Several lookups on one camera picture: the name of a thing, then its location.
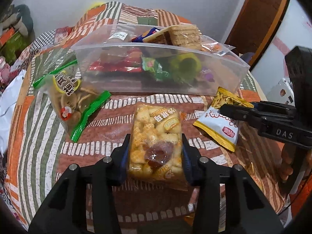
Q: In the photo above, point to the green snack packet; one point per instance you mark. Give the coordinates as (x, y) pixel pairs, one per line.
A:
(153, 65)

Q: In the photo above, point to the large clear zip bag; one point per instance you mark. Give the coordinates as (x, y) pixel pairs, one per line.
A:
(121, 82)

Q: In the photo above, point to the orange cardboard box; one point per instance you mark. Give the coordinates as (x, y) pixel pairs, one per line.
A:
(7, 36)

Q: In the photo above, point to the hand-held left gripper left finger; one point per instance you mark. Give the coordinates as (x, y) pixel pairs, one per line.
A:
(124, 165)

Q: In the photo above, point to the beige snack pack white label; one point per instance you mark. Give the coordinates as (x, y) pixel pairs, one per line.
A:
(119, 36)

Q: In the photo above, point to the green jelly cup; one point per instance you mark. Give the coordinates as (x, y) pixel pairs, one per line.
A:
(185, 64)

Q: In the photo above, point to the white appliance with stickers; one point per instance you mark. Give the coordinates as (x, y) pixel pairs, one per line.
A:
(280, 92)

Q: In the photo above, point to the striped patchwork blanket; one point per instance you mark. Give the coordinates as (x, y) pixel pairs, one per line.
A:
(48, 151)

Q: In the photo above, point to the pink plush toy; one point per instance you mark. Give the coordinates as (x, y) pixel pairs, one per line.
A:
(3, 70)

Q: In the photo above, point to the biscuit packet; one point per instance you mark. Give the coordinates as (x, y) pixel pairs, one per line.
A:
(185, 36)

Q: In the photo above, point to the checkered patchwork quilt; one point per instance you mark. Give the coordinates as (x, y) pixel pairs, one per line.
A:
(53, 35)

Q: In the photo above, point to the green printed box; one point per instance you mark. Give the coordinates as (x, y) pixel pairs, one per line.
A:
(15, 45)

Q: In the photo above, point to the white plastic bag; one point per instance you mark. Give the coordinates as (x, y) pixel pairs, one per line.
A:
(9, 107)

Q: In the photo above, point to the red snack packet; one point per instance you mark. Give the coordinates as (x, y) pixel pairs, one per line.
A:
(114, 65)

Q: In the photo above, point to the brown wooden door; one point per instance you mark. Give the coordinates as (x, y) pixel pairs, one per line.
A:
(263, 17)

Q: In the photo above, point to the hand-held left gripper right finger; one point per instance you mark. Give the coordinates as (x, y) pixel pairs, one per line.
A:
(187, 165)

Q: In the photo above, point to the blue snack packet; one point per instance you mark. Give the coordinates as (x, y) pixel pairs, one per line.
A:
(146, 34)

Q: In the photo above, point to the white snack packet yellow border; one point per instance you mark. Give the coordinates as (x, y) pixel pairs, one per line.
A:
(217, 129)

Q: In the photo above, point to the clear bag of small buns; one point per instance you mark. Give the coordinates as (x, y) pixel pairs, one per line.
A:
(151, 131)

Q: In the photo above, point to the green-trimmed clear cracker bag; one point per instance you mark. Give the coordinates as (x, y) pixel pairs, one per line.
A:
(68, 97)

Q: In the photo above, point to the person's right hand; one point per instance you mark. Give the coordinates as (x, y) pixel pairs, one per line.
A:
(286, 165)

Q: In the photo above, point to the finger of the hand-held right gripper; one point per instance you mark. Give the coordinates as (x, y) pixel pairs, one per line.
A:
(238, 113)
(273, 108)

